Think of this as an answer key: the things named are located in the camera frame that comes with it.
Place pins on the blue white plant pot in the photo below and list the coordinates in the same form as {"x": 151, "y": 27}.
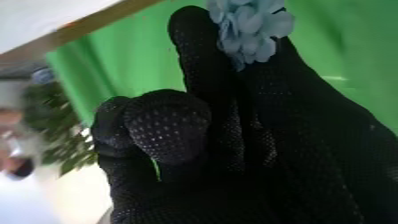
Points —
{"x": 40, "y": 75}

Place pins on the person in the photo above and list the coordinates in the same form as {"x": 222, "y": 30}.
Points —
{"x": 7, "y": 117}

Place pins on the white sheet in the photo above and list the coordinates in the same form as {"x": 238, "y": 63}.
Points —
{"x": 35, "y": 20}

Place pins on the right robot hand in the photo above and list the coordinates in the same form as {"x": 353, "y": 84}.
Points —
{"x": 284, "y": 150}

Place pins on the green leafy plant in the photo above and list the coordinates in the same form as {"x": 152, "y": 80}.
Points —
{"x": 55, "y": 130}

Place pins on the blue flower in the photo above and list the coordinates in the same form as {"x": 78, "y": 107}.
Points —
{"x": 248, "y": 30}

